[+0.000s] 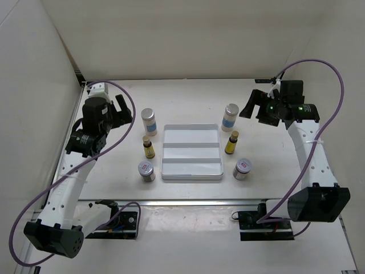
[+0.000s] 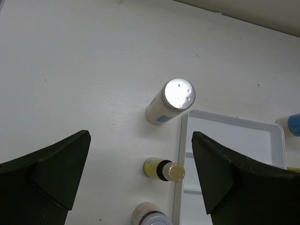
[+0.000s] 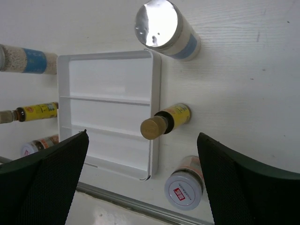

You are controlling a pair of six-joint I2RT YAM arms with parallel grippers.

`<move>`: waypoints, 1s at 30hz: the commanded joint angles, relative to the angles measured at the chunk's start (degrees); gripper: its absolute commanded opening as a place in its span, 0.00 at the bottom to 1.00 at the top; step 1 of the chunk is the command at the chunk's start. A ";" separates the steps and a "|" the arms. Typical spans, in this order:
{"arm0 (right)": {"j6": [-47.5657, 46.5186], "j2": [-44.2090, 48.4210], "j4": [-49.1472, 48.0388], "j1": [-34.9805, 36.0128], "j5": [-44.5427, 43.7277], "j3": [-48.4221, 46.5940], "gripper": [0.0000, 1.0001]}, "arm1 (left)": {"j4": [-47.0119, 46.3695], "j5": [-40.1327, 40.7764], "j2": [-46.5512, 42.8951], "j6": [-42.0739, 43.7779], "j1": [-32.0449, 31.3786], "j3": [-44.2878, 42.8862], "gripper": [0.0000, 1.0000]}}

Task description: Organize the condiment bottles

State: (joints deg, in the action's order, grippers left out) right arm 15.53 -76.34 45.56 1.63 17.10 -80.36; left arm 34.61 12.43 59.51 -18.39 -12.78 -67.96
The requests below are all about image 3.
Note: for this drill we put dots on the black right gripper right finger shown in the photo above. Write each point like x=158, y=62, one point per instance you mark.
x=244, y=191

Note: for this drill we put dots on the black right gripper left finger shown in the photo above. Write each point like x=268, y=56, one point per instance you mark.
x=38, y=189

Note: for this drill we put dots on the white-lid spice jar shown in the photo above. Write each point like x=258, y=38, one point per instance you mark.
x=39, y=144
x=184, y=188

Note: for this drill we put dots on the left yellow-label sauce bottle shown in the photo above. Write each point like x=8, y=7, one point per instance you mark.
x=30, y=113

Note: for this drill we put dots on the yellow-label sauce bottle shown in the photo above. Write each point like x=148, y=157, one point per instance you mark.
x=165, y=121
x=30, y=113

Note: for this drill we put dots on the right yellow-label sauce bottle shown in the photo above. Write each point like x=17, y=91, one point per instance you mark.
x=165, y=121

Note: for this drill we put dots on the white divided tray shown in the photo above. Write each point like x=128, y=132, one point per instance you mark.
x=109, y=95

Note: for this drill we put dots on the left blue-label salt shaker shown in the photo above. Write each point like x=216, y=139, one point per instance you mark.
x=23, y=60

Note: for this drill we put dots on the blue-label salt shaker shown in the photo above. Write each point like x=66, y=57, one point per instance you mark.
x=23, y=60
x=160, y=26

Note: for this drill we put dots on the right blue-label salt shaker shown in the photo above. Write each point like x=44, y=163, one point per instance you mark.
x=160, y=26

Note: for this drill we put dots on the aluminium table edge rail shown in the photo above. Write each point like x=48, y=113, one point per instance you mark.
x=146, y=197

